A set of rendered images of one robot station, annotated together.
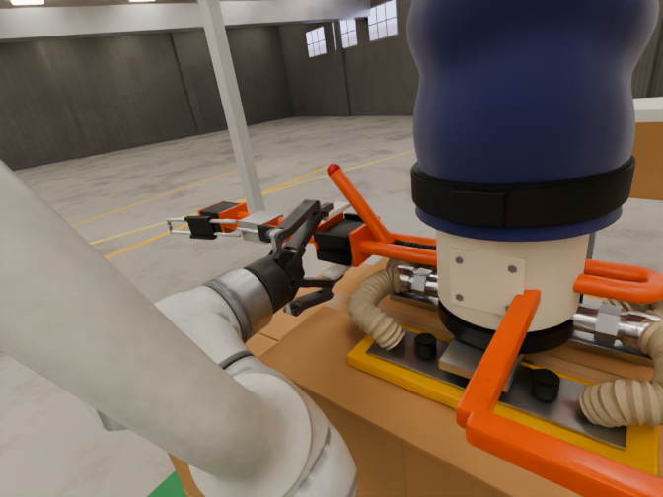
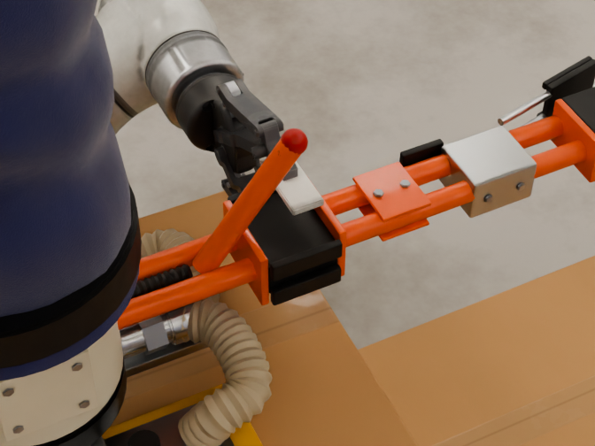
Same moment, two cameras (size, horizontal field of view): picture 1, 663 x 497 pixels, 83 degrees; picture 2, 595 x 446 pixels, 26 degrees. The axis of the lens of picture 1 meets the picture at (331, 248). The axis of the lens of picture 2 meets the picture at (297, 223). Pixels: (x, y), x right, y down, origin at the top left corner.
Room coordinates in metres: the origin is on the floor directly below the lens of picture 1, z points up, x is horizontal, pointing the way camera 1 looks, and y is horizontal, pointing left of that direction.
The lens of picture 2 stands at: (0.90, -0.75, 1.93)
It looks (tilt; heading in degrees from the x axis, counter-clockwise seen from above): 47 degrees down; 113
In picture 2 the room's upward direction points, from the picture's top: straight up
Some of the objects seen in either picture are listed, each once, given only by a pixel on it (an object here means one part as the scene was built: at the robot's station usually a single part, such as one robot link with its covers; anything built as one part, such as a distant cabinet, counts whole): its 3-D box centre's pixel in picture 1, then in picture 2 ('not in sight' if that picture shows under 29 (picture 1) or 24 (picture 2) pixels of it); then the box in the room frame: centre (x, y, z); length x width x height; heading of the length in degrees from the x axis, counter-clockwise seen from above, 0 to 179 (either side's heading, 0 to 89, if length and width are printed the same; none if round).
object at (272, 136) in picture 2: (320, 204); (278, 149); (0.56, 0.01, 1.15); 0.05 x 0.01 x 0.03; 139
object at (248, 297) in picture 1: (237, 305); (197, 84); (0.42, 0.13, 1.08); 0.09 x 0.06 x 0.09; 49
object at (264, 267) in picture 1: (276, 278); (227, 128); (0.47, 0.08, 1.08); 0.09 x 0.07 x 0.08; 139
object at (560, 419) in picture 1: (478, 371); not in sight; (0.35, -0.16, 0.97); 0.34 x 0.10 x 0.05; 49
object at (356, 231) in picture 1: (347, 238); (283, 238); (0.58, -0.03, 1.08); 0.10 x 0.08 x 0.06; 139
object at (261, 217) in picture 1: (262, 227); (486, 171); (0.72, 0.13, 1.07); 0.07 x 0.07 x 0.04; 49
